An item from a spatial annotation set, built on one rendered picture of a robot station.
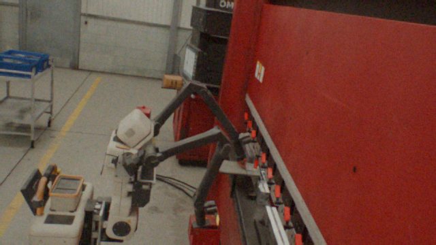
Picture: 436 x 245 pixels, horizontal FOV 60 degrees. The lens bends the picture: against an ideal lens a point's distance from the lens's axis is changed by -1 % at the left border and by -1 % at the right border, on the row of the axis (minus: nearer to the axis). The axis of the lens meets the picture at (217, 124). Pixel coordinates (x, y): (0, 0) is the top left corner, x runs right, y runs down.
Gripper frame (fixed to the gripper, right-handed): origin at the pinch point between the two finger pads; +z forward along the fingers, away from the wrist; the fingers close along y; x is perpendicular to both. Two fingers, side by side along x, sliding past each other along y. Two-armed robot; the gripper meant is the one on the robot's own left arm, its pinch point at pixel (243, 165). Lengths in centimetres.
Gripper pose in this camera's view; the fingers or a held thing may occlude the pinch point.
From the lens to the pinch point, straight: 259.3
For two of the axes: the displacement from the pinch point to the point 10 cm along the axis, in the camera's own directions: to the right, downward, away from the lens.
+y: -0.7, -3.3, 9.4
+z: 3.0, 8.9, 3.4
